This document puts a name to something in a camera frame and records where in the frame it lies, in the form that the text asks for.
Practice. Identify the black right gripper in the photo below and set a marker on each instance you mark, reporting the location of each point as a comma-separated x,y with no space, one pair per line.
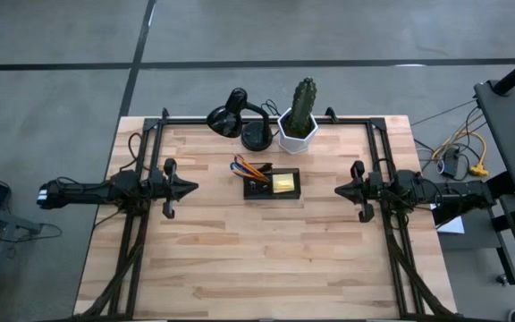
380,190

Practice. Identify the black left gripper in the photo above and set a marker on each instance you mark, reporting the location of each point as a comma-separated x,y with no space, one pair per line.
168,188

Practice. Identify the yellow sticky notes pad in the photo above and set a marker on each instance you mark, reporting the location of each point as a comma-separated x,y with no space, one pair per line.
284,183

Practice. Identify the orange pencil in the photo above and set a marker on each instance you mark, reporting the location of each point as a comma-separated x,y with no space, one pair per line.
250,165
257,177
254,172

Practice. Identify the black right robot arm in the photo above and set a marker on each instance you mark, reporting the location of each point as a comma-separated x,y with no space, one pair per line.
445,190

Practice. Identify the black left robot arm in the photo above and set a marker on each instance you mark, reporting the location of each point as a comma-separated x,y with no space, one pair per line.
87,191

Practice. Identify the black mesh desk organizer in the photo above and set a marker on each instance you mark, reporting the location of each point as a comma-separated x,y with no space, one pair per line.
298,185

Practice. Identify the white hexagonal plant pot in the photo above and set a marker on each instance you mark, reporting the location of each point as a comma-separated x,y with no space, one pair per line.
295,145

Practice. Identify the black desk lamp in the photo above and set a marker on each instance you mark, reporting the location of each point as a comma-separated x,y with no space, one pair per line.
255,134

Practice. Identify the green cactus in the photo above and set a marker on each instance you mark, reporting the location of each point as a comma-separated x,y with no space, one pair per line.
303,103

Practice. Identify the black power adapter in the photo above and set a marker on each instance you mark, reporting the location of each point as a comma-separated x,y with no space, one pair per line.
452,163

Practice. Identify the white paper sheet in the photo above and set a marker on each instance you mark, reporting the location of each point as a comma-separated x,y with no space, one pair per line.
454,226

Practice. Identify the black table leg beam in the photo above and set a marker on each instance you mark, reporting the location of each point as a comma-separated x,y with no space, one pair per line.
472,210

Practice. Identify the black aluminium table frame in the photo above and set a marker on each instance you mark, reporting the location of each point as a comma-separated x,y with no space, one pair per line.
342,121

